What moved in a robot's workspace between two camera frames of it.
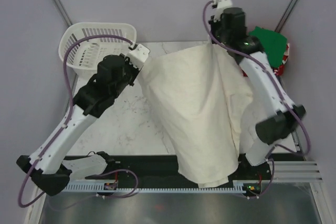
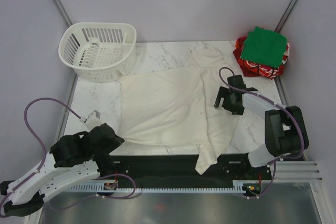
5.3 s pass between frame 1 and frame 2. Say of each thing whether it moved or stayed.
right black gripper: moved
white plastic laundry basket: stayed
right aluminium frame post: stayed
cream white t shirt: moved
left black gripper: moved
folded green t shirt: stayed
